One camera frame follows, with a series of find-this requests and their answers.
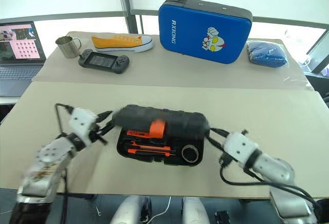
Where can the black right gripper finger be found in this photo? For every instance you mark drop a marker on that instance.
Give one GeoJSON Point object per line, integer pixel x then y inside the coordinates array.
{"type": "Point", "coordinates": [219, 132]}
{"type": "Point", "coordinates": [214, 142]}

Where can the orange utility knife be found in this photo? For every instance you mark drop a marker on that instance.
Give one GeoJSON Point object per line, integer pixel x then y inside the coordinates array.
{"type": "Point", "coordinates": [136, 133]}

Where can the grey window frame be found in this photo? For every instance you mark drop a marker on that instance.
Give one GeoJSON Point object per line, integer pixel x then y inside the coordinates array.
{"type": "Point", "coordinates": [128, 16]}

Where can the blue fabric pouch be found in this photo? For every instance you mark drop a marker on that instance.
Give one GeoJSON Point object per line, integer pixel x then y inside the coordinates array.
{"type": "Point", "coordinates": [267, 54]}

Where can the beige table sheet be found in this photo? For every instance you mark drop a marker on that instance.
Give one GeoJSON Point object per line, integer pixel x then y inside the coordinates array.
{"type": "Point", "coordinates": [154, 180]}
{"type": "Point", "coordinates": [180, 72]}

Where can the orange black screwdriver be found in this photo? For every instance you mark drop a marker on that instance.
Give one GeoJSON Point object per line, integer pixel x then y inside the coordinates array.
{"type": "Point", "coordinates": [151, 146]}
{"type": "Point", "coordinates": [149, 153]}

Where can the open laptop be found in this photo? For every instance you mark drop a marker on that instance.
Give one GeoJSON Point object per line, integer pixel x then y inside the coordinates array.
{"type": "Point", "coordinates": [18, 44]}

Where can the yellow canvas sneaker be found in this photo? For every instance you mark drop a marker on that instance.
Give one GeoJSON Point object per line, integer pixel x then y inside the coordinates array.
{"type": "Point", "coordinates": [113, 43]}

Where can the dark grey handheld game console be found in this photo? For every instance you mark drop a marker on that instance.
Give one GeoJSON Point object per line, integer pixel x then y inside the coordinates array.
{"type": "Point", "coordinates": [102, 60]}

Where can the black plastic tool case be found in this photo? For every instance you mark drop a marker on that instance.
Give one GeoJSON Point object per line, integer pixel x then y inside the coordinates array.
{"type": "Point", "coordinates": [180, 129]}

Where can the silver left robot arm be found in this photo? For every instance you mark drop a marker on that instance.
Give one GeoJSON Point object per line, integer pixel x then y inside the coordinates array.
{"type": "Point", "coordinates": [51, 154]}

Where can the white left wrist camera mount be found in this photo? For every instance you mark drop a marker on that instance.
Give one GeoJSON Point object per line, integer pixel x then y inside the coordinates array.
{"type": "Point", "coordinates": [82, 123]}

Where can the steel mug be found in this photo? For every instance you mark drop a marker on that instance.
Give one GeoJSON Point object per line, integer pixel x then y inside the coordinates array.
{"type": "Point", "coordinates": [66, 49]}

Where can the blue RXIONG zip case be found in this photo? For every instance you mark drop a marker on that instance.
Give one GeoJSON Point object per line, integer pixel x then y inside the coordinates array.
{"type": "Point", "coordinates": [195, 23]}

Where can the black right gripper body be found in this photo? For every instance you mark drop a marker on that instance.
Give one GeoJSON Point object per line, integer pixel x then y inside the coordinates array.
{"type": "Point", "coordinates": [223, 143]}

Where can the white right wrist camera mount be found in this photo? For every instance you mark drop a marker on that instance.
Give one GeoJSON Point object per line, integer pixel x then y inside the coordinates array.
{"type": "Point", "coordinates": [239, 147]}

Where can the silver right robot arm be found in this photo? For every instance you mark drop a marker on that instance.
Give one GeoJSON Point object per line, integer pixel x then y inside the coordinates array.
{"type": "Point", "coordinates": [272, 167]}

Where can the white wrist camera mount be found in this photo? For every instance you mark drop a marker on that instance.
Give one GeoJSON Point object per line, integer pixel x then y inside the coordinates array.
{"type": "Point", "coordinates": [82, 123]}
{"type": "Point", "coordinates": [239, 147]}

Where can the silver rounded shell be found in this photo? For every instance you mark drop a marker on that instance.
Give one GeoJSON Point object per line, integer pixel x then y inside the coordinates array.
{"type": "Point", "coordinates": [195, 212]}
{"type": "Point", "coordinates": [127, 211]}

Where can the small black block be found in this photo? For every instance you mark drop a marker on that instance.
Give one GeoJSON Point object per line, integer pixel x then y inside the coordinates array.
{"type": "Point", "coordinates": [222, 217]}

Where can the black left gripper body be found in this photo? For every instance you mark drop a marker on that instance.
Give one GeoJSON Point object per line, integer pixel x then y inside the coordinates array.
{"type": "Point", "coordinates": [97, 134]}

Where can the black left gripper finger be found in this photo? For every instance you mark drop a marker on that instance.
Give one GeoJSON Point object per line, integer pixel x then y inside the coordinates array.
{"type": "Point", "coordinates": [106, 129]}
{"type": "Point", "coordinates": [104, 116]}

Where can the black round tape roll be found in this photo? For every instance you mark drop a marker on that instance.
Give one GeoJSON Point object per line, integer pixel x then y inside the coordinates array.
{"type": "Point", "coordinates": [190, 146]}

